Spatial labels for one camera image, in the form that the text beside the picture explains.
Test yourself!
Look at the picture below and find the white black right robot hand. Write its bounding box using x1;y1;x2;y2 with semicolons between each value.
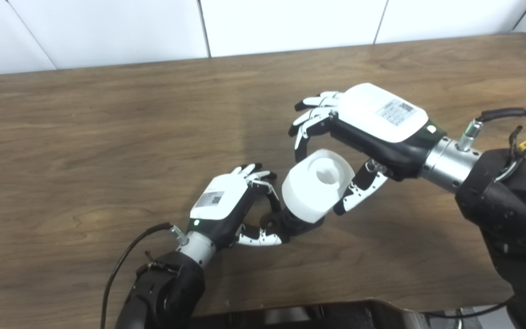
288;83;447;216

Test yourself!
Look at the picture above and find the round white piece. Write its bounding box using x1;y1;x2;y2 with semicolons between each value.
281;149;356;223

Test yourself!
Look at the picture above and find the black robot torso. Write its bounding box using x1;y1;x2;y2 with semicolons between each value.
190;299;428;329

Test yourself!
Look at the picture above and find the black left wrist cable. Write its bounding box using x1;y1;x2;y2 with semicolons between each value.
100;222;188;329

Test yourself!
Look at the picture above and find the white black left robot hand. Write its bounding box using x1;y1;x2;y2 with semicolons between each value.
187;163;291;251

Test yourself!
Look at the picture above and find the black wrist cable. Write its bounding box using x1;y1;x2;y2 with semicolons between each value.
100;222;188;329
421;108;526;319

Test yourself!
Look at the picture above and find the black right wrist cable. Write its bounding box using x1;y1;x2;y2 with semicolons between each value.
421;108;526;319

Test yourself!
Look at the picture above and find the black flanged holder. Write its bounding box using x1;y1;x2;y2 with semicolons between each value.
261;206;325;238

